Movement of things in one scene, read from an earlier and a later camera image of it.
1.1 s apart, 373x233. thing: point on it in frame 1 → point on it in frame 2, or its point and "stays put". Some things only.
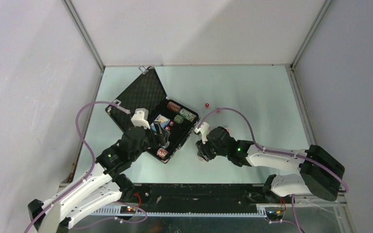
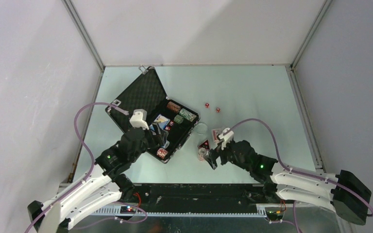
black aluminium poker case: (172, 124) stays put
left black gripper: (162, 134) stays put
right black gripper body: (208, 149) → (227, 154)
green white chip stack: (187, 114) stays put
